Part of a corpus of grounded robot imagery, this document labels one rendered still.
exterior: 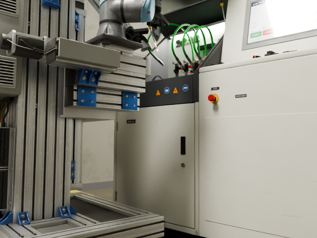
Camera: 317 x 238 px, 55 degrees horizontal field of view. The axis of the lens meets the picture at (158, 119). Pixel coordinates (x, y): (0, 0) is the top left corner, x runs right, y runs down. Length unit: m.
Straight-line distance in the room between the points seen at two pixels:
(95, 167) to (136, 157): 1.77
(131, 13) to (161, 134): 0.73
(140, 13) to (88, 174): 2.51
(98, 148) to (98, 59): 2.54
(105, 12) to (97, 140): 2.38
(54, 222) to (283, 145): 1.06
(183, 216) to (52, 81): 1.00
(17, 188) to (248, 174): 1.04
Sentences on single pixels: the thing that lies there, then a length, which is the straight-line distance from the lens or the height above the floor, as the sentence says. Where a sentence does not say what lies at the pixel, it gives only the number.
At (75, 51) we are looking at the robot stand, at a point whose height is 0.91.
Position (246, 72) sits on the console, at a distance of 1.58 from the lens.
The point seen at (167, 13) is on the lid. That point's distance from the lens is 2.54.
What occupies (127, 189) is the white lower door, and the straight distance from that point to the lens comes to 2.07.
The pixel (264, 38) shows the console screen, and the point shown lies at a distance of 1.87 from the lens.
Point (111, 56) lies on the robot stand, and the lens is 1.29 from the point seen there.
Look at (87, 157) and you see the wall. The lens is 3.66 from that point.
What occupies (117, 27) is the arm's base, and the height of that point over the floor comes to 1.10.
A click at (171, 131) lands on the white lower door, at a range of 1.79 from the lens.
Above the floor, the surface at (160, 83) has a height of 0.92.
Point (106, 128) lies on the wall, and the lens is 3.77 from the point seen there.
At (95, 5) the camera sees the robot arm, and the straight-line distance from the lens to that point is 2.08.
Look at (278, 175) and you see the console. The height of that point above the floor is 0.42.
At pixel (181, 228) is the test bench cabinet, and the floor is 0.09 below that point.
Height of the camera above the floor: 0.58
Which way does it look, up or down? 4 degrees up
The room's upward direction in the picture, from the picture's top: straight up
